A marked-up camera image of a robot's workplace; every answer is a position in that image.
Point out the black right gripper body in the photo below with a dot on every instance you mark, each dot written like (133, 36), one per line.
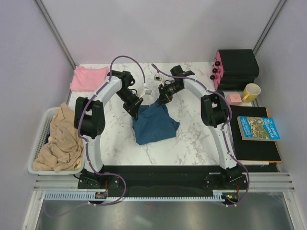
(168, 91)

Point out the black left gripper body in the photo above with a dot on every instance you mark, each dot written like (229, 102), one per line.
(131, 101)

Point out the blue t-shirt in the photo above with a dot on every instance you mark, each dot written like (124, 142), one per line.
(154, 124)

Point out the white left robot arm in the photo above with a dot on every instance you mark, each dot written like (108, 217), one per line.
(90, 121)

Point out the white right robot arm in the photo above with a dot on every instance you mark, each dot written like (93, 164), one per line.
(216, 114)

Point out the pink folded t-shirt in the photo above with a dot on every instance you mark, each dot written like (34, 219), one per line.
(88, 80)

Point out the pink power socket cube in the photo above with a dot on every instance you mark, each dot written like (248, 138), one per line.
(234, 99)

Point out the black pink drawer organizer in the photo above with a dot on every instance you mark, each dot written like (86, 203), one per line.
(233, 69)

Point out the beige t-shirt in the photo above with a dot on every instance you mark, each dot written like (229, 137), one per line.
(64, 149)

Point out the yellow mug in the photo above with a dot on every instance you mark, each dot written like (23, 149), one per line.
(250, 93)

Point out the blue illustrated book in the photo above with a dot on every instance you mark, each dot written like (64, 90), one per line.
(257, 128)

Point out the white plastic basket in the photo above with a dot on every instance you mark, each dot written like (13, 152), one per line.
(40, 140)

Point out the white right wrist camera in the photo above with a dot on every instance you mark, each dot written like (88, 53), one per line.
(157, 78)

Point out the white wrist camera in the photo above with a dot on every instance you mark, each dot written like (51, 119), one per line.
(157, 78)
(146, 90)

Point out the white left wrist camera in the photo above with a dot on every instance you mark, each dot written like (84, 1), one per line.
(146, 90)

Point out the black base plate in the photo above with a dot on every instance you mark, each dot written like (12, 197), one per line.
(162, 180)

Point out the white slotted cable duct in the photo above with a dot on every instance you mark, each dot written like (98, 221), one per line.
(102, 195)

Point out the aluminium frame rail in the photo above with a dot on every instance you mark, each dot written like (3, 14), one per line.
(51, 25)
(269, 25)

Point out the aluminium frame rail right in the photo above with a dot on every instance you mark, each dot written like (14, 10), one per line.
(269, 25)

